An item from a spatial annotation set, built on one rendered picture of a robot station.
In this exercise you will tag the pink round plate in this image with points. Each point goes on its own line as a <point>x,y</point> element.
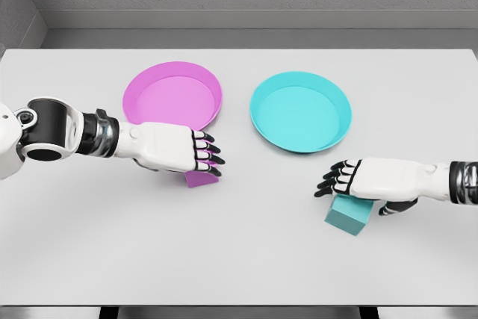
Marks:
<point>175,98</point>

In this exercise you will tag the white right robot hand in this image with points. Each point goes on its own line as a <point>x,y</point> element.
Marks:
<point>386,179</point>

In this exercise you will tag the cyan round plate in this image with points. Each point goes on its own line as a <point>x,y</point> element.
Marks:
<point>298,113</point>

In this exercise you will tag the pink block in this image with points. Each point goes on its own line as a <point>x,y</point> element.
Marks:
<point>199,180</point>

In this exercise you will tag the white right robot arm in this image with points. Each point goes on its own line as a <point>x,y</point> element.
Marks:
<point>453,182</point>

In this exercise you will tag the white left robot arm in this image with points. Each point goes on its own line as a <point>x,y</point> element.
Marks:
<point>71,132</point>

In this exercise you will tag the cyan block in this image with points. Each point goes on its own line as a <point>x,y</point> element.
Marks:
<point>347,217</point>

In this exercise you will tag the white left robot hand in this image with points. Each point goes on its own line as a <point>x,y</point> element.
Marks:
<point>170,144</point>

